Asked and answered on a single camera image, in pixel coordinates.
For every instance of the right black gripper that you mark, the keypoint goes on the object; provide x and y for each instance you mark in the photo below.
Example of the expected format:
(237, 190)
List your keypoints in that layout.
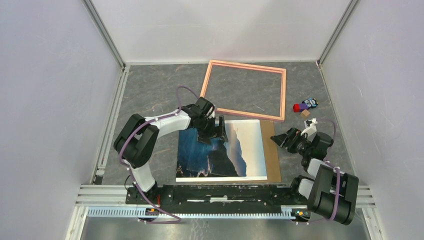
(292, 134)

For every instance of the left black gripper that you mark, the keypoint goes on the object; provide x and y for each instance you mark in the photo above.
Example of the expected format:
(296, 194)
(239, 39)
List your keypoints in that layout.
(205, 137)

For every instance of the pink wooden picture frame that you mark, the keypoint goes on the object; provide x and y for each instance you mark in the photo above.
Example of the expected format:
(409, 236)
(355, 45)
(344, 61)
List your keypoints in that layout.
(249, 90)

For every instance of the sea landscape photo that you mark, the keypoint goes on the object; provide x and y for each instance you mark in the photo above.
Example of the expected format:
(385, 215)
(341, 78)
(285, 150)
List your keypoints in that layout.
(244, 149)

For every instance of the brown cardboard backing board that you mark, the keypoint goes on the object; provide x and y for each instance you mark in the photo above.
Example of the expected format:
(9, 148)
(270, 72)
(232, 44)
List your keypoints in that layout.
(270, 149)

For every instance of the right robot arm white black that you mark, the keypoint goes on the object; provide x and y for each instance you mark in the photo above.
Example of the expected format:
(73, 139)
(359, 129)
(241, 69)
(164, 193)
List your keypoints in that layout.
(329, 191)

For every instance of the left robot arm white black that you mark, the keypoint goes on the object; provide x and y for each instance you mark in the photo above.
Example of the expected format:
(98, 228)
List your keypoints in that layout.
(137, 139)

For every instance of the red purple toy block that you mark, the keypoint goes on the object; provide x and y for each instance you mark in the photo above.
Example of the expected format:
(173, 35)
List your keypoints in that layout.
(299, 107)

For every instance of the small brown wooden cube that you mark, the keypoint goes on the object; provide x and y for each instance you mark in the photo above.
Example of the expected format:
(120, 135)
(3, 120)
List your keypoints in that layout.
(305, 113)

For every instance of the blue owl toy block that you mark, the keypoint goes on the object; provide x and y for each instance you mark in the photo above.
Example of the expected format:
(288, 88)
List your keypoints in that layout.
(311, 103)

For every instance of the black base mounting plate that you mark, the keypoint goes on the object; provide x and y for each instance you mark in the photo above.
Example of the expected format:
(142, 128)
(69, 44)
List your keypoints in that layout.
(236, 199)

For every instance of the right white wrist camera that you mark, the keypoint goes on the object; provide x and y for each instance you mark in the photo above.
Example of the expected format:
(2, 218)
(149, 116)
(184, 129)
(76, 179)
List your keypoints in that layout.
(310, 127)

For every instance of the aluminium rail frame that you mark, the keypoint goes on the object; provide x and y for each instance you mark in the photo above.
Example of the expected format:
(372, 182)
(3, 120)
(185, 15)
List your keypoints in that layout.
(100, 213)

